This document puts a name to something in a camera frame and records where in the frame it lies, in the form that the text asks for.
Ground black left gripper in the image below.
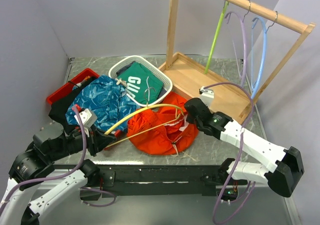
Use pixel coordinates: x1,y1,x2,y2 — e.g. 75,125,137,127
49,121,117,161

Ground yellow plastic hanger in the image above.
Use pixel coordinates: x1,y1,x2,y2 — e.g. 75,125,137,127
104,103,185,150

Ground orange drawstring shorts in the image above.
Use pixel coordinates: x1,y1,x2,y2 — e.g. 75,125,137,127
127,92,199,156

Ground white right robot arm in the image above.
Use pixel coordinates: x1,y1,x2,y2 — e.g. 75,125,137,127
184,98,305,198

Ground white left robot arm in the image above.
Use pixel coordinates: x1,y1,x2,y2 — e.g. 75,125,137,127
0,123,116,225

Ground blue patterned shorts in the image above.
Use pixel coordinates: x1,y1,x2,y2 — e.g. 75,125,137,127
65,75,140,132

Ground green shorts with white letters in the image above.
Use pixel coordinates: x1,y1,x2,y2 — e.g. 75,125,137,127
116,61,164,104

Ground purple plastic hanger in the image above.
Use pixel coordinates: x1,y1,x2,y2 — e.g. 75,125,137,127
224,11,248,87

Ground blue plastic hanger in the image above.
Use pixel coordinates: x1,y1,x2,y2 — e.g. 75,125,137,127
250,16,275,100

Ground green plastic hanger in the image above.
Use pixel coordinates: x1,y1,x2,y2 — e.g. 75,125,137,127
204,0,229,74

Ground wooden clothes rack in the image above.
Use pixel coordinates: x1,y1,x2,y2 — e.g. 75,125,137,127
159,0,316,123

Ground black garment in tray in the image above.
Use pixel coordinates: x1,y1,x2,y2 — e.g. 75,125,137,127
48,86,85,135

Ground white perforated plastic basket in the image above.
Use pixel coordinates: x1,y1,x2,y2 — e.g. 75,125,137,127
108,55,173,107

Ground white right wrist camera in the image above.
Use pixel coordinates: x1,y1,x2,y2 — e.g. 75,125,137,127
199,86,215,108

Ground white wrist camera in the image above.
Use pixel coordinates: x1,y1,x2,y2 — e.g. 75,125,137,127
79,108,98,137
199,86,215,108

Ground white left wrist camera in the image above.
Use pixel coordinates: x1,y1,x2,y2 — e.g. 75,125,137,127
79,108,98,137

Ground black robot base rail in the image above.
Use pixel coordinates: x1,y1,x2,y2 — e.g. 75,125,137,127
47,163,248,201

